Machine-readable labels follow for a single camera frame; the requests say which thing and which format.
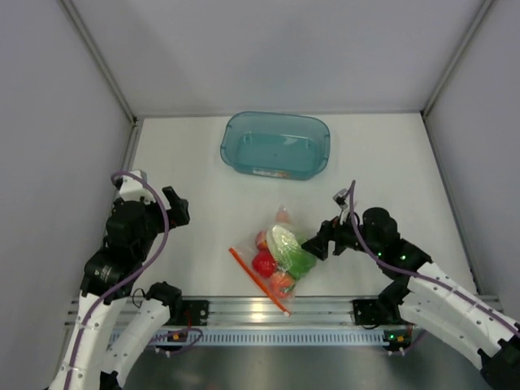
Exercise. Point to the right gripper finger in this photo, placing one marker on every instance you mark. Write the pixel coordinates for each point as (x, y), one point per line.
(318, 245)
(341, 244)

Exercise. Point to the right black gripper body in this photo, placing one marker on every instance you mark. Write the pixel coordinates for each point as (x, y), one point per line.
(346, 231)

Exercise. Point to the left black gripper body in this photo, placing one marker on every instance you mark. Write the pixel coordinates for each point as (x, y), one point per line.
(155, 222)

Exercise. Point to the clear zip top bag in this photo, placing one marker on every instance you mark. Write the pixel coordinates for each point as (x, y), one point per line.
(272, 236)

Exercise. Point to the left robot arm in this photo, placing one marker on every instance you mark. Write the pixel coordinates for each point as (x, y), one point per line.
(92, 360)

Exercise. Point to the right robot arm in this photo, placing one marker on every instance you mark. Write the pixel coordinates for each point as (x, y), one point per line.
(422, 294)

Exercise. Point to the green fake vegetable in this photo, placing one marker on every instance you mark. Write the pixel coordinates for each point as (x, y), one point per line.
(296, 261)

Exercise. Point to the red fake pepper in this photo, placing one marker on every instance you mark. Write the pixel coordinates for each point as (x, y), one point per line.
(264, 264)

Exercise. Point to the teal plastic bin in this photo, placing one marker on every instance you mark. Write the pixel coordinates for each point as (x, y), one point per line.
(276, 145)

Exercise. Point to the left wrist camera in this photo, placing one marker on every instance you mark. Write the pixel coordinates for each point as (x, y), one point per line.
(131, 188)

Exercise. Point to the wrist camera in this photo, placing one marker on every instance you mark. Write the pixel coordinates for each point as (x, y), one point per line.
(342, 199)
(131, 188)

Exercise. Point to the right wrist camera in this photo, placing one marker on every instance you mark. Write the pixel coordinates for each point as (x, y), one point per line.
(342, 199)

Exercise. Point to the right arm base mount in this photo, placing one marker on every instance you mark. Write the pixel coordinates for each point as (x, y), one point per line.
(370, 313)

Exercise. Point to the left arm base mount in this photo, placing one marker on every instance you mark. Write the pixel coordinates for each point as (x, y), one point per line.
(194, 313)

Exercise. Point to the aluminium mounting rail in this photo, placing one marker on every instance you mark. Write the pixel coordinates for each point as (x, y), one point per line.
(235, 312)

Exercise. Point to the slotted cable duct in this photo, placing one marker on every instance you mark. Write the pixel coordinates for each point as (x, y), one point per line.
(272, 337)

